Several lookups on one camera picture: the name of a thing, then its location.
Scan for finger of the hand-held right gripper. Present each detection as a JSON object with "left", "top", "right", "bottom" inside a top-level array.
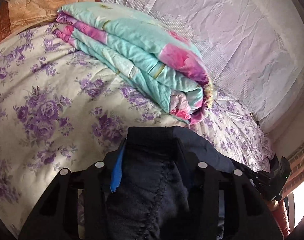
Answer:
[{"left": 244, "top": 169, "right": 267, "bottom": 189}]

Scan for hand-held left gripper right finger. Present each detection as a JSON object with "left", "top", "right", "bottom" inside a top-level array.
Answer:
[{"left": 176, "top": 136, "right": 286, "bottom": 240}]

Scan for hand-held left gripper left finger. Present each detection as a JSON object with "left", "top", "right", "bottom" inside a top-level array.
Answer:
[{"left": 18, "top": 140, "right": 127, "bottom": 240}]

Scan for dark navy pants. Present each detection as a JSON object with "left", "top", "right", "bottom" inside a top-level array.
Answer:
[{"left": 105, "top": 126, "right": 250, "bottom": 240}]

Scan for person's right forearm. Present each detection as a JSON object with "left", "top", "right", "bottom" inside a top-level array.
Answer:
[{"left": 267, "top": 199, "right": 291, "bottom": 238}]

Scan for folded teal pink floral quilt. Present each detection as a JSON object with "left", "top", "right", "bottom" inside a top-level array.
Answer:
[{"left": 53, "top": 1, "right": 217, "bottom": 125}]

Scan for purple floral bed sheet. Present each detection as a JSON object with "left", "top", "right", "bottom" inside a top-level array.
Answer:
[{"left": 0, "top": 21, "right": 275, "bottom": 240}]

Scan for white lace cover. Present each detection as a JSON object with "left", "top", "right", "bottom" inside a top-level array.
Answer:
[{"left": 72, "top": 0, "right": 304, "bottom": 134}]

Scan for orange quilted pillow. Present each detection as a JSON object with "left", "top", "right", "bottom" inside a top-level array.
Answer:
[{"left": 0, "top": 0, "right": 101, "bottom": 48}]

